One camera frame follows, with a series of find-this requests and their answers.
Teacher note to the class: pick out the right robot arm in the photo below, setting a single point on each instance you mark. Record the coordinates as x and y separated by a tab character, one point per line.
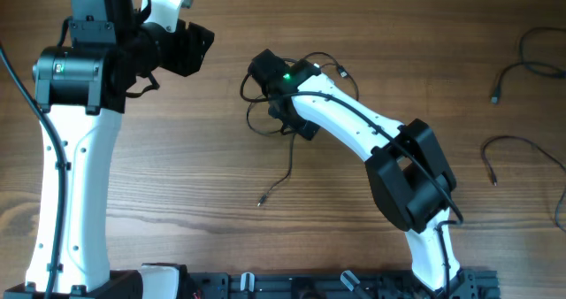
410	179

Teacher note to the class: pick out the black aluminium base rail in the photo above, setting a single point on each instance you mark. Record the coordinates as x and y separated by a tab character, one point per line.
467	284

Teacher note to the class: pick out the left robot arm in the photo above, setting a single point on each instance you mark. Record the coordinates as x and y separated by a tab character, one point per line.
81	87

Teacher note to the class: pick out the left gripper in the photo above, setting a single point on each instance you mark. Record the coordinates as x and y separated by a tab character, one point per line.
190	49

